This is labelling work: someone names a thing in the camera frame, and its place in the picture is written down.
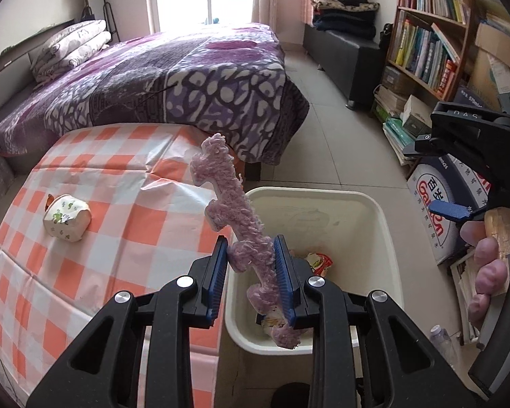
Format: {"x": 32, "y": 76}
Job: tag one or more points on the thin black stick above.
{"x": 157, "y": 92}

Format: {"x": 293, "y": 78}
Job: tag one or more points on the person's right hand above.
{"x": 491, "y": 263}

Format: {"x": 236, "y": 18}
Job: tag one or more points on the brown cardboard box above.
{"x": 497, "y": 68}

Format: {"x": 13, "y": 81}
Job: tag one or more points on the torn red noodle cup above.
{"x": 321, "y": 263}

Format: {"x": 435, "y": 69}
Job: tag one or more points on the black bag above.
{"x": 387, "y": 44}

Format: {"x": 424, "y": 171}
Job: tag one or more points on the foam puzzle mat edge strip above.
{"x": 238, "y": 204}

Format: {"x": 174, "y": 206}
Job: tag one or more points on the white plastic bin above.
{"x": 365, "y": 238}

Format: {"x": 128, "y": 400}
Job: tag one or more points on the grey bed frame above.
{"x": 8, "y": 59}

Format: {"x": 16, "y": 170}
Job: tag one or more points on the orange peel strip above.
{"x": 50, "y": 201}

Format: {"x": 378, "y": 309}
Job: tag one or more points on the wooden bookshelf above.
{"x": 467, "y": 42}

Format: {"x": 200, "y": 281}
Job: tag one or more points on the bed with purple quilt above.
{"x": 153, "y": 72}

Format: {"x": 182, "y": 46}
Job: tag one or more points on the pile of folded clothes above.
{"x": 344, "y": 15}

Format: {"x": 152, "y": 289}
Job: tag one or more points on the crushed floral paper cup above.
{"x": 66, "y": 219}

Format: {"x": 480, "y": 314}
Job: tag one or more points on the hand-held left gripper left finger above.
{"x": 216, "y": 280}

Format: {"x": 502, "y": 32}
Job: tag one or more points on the blue and white printed box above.
{"x": 442, "y": 187}

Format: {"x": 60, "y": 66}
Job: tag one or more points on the small white box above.
{"x": 416, "y": 114}

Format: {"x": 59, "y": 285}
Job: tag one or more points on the stack of white booklets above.
{"x": 465, "y": 297}

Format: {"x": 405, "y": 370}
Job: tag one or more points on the black bench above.
{"x": 344, "y": 59}

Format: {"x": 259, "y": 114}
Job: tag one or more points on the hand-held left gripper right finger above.
{"x": 284, "y": 280}

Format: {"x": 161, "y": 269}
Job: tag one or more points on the row of colourful books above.
{"x": 425, "y": 51}

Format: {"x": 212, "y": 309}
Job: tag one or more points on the stack of books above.
{"x": 395, "y": 131}

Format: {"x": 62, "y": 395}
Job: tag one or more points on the clear plastic bottle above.
{"x": 443, "y": 344}

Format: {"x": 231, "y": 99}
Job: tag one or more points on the black metal rack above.
{"x": 108, "y": 21}

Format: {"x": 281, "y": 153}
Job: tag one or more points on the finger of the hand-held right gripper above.
{"x": 450, "y": 211}
{"x": 420, "y": 145}

